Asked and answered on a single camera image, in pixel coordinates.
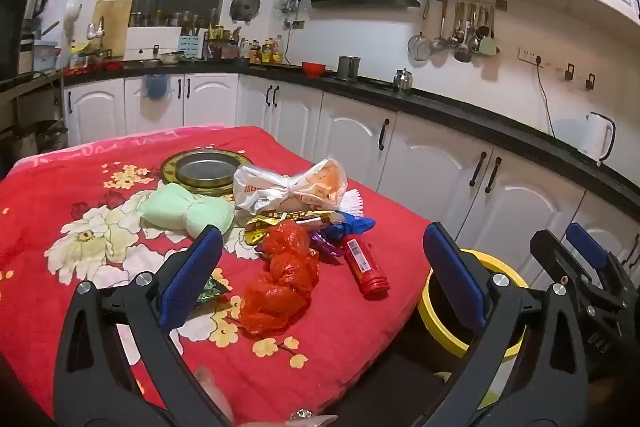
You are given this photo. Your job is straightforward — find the pots under shelf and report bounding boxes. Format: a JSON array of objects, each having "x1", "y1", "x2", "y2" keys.
[{"x1": 20, "y1": 119, "x2": 68, "y2": 155}]

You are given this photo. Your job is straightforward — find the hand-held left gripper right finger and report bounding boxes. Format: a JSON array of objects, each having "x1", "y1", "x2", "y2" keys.
[{"x1": 422, "y1": 222, "x2": 591, "y2": 427}]

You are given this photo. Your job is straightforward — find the white electric kettle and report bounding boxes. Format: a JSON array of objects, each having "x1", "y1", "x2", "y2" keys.
[{"x1": 577, "y1": 112, "x2": 617, "y2": 165}]

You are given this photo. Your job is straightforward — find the dark green wrapper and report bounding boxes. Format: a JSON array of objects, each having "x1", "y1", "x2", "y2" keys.
[{"x1": 195, "y1": 279, "x2": 231, "y2": 305}]

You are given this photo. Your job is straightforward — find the black kitchen countertop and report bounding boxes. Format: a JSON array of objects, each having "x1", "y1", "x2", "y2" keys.
[{"x1": 0, "y1": 59, "x2": 640, "y2": 208}]

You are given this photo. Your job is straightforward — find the wooden cutting board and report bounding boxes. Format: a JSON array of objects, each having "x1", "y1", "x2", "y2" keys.
[{"x1": 92, "y1": 0, "x2": 133, "y2": 58}]

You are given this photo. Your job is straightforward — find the white hanging scoop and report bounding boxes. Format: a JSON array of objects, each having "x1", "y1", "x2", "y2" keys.
[{"x1": 65, "y1": 0, "x2": 83, "y2": 32}]

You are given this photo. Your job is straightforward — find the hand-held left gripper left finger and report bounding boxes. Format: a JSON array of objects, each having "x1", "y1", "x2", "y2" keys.
[{"x1": 54, "y1": 224, "x2": 236, "y2": 427}]

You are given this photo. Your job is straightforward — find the red tube packet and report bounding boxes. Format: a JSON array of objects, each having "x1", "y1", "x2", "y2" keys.
[{"x1": 342, "y1": 237, "x2": 391, "y2": 300}]

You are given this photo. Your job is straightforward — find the gold snack wrapper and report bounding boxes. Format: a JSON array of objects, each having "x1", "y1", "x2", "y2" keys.
[{"x1": 244, "y1": 214, "x2": 286, "y2": 248}]

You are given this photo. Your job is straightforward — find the light blue container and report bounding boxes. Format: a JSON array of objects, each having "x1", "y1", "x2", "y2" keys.
[{"x1": 32, "y1": 39, "x2": 58, "y2": 72}]

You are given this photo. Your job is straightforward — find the row of hanging utensils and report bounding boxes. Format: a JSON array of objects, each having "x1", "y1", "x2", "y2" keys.
[{"x1": 432, "y1": 0, "x2": 501, "y2": 64}]

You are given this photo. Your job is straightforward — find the blue hanging bag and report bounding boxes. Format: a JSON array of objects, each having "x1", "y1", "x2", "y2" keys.
[{"x1": 142, "y1": 74, "x2": 169, "y2": 100}]

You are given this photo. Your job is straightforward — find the red plastic bag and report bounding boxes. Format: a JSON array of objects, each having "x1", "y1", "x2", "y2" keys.
[{"x1": 239, "y1": 221, "x2": 321, "y2": 335}]

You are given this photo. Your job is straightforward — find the person's left hand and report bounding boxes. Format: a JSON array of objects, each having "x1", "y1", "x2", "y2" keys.
[{"x1": 194, "y1": 366, "x2": 341, "y2": 427}]

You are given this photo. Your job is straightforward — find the white countertop box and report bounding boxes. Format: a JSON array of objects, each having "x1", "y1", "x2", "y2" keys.
[{"x1": 122, "y1": 26, "x2": 182, "y2": 62}]

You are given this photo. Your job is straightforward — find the pile of red chilies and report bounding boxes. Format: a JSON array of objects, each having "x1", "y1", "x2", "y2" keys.
[{"x1": 65, "y1": 62, "x2": 123, "y2": 76}]

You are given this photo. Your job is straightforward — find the black power cable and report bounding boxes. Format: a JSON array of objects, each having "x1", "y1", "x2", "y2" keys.
[{"x1": 536, "y1": 57, "x2": 557, "y2": 138}]

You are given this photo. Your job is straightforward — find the light blue knife block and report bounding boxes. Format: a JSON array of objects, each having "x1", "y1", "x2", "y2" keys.
[{"x1": 178, "y1": 34, "x2": 203, "y2": 62}]

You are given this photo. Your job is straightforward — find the metal mesh strainer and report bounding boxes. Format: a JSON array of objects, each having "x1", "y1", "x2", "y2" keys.
[{"x1": 407, "y1": 32, "x2": 433, "y2": 62}]

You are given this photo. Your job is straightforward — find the yellow round bin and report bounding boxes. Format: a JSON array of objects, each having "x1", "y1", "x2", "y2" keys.
[{"x1": 417, "y1": 249, "x2": 531, "y2": 410}]

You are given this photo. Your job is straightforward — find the white plastic bag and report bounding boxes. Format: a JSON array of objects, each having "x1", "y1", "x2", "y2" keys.
[{"x1": 232, "y1": 157, "x2": 348, "y2": 215}]

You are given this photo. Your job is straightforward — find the purple foil wrapper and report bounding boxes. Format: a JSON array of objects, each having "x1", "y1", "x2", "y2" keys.
[{"x1": 310, "y1": 227, "x2": 346, "y2": 264}]

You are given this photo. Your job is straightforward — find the gold-rimmed round metal plate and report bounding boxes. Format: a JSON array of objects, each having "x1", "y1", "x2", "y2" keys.
[{"x1": 160, "y1": 148, "x2": 256, "y2": 198}]

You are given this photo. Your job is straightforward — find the row of windowsill jars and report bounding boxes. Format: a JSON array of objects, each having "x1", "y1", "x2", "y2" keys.
[{"x1": 129, "y1": 8, "x2": 221, "y2": 28}]

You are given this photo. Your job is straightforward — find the steel canister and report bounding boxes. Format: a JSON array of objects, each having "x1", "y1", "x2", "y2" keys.
[{"x1": 337, "y1": 56, "x2": 362, "y2": 82}]

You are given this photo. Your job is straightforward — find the metal utensil rail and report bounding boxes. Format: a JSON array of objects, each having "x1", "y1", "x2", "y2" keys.
[{"x1": 435, "y1": 0, "x2": 508, "y2": 12}]

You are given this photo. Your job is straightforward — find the wall-hung pot lid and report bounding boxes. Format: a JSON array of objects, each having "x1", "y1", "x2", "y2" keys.
[{"x1": 230, "y1": 0, "x2": 262, "y2": 22}]

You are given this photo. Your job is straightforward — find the red floral blanket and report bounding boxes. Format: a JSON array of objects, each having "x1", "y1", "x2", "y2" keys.
[{"x1": 0, "y1": 124, "x2": 433, "y2": 427}]

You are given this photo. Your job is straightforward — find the group of condiment bottles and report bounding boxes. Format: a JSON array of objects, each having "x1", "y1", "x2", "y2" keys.
[{"x1": 239, "y1": 34, "x2": 285, "y2": 66}]

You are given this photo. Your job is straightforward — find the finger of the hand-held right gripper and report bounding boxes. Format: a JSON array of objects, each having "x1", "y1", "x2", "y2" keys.
[
  {"x1": 530, "y1": 229, "x2": 608, "y2": 308},
  {"x1": 565, "y1": 222, "x2": 628, "y2": 278}
]

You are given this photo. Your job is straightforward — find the spice rack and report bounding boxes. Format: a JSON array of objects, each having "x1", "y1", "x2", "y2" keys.
[{"x1": 205, "y1": 24, "x2": 241, "y2": 60}]

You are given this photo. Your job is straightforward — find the white feather shuttlecock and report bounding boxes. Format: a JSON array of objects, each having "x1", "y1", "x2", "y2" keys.
[{"x1": 337, "y1": 188, "x2": 371, "y2": 214}]

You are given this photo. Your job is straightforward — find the green bag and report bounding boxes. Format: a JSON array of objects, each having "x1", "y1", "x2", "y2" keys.
[{"x1": 137, "y1": 182, "x2": 236, "y2": 239}]

